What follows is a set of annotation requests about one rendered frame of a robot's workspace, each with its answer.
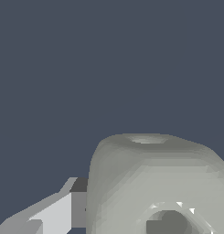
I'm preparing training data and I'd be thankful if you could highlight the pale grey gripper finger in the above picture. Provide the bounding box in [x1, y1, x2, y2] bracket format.
[0, 176, 89, 234]

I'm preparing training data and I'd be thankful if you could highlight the grey-white rounded hollow object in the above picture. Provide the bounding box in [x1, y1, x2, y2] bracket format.
[85, 133, 224, 234]

